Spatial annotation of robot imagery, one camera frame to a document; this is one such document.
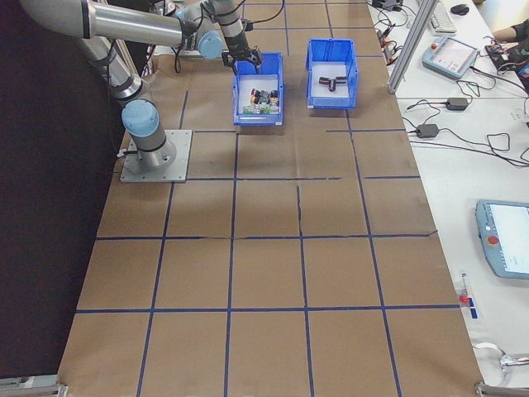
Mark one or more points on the blue plastic button bin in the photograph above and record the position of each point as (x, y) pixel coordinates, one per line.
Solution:
(258, 120)

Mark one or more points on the blue plastic capacitor bin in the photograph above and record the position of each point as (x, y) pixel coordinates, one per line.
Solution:
(330, 103)

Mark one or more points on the dark sleeved forearm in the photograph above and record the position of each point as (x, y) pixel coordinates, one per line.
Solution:
(522, 29)

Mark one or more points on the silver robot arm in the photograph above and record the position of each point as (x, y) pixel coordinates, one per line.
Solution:
(136, 27)

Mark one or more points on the dark grey box device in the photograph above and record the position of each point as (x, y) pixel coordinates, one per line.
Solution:
(390, 4)

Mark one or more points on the black electronics box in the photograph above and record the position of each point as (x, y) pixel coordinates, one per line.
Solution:
(498, 53)

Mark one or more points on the bystander bare hand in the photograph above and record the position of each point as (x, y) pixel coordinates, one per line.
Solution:
(505, 34)

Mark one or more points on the small colourful parts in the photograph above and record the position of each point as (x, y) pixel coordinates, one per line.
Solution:
(258, 82)

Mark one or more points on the red push button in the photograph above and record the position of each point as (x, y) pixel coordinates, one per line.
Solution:
(253, 92)

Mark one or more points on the yellow push button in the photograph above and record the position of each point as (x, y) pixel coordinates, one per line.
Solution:
(252, 99)

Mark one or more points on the dark brown cylindrical capacitor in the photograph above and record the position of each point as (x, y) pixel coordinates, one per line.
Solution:
(324, 81)
(332, 86)
(341, 79)

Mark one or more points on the black parts in bin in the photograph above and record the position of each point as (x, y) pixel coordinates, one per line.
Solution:
(330, 68)

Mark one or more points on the small grey usb hub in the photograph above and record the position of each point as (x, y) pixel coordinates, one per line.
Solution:
(390, 53)
(381, 34)

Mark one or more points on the black power adapter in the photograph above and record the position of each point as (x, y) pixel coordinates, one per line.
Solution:
(458, 103)
(427, 130)

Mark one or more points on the white keyboard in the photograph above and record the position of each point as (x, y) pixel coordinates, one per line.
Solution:
(443, 18)

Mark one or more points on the light blue teach pendant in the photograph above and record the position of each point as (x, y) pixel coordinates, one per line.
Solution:
(452, 58)
(508, 240)

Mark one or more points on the black computer mouse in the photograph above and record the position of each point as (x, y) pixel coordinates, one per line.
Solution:
(459, 8)

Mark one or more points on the white strip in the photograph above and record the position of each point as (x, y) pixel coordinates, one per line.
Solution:
(485, 345)

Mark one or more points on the silver metal clamp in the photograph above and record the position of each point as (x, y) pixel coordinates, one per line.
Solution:
(512, 360)

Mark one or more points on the black orange switch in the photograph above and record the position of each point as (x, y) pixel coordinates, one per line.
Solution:
(273, 97)

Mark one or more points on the white green switch block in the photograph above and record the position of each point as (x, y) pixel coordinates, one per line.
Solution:
(274, 108)

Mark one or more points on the grey square base plate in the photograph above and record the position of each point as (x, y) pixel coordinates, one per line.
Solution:
(182, 165)

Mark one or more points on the aluminium profile post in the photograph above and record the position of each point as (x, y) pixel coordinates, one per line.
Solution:
(409, 47)

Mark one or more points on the black frame cover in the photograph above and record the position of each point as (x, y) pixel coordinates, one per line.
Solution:
(41, 186)

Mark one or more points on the aluminium frame bar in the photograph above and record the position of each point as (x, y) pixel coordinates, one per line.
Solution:
(33, 386)

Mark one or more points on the aluminium frame corner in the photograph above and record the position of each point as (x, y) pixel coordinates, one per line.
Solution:
(496, 390)

